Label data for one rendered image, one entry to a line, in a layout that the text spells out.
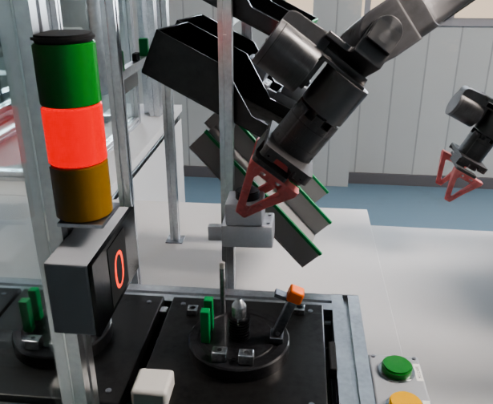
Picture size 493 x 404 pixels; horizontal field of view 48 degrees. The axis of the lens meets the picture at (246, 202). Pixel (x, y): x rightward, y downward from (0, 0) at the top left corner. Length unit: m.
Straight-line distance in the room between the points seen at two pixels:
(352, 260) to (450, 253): 0.23
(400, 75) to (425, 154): 0.58
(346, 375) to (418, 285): 0.45
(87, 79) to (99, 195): 0.10
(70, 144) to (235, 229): 0.28
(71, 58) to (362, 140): 3.60
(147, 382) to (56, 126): 0.37
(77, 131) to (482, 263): 1.03
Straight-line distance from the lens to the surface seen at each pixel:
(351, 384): 0.78
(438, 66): 3.95
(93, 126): 0.48
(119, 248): 0.54
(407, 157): 4.07
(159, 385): 0.73
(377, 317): 1.08
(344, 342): 0.85
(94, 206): 0.50
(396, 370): 0.79
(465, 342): 1.07
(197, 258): 1.25
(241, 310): 0.76
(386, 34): 0.63
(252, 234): 0.69
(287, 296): 0.74
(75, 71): 0.46
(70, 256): 0.49
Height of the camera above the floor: 1.47
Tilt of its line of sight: 23 degrees down
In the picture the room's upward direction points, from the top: straight up
